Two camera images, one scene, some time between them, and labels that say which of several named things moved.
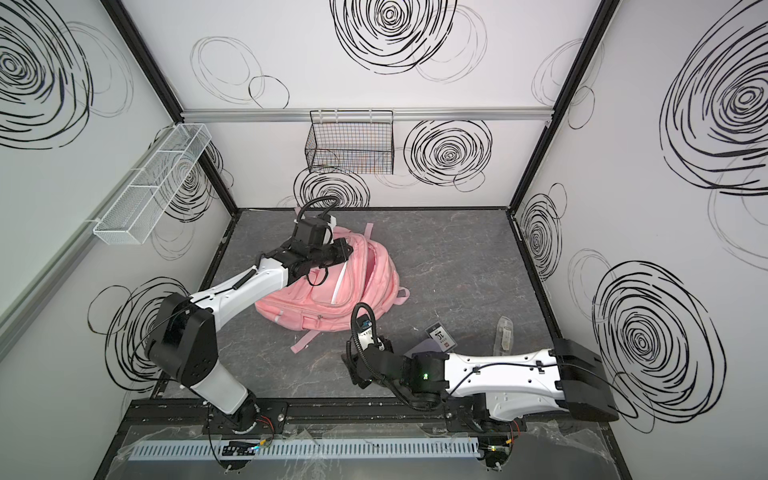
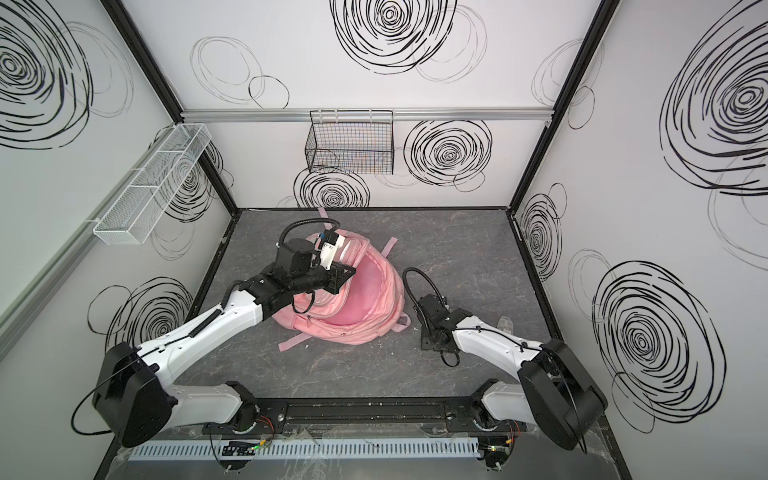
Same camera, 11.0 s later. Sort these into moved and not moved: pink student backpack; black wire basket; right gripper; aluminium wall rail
Moved: right gripper; pink student backpack
Not moved: black wire basket; aluminium wall rail
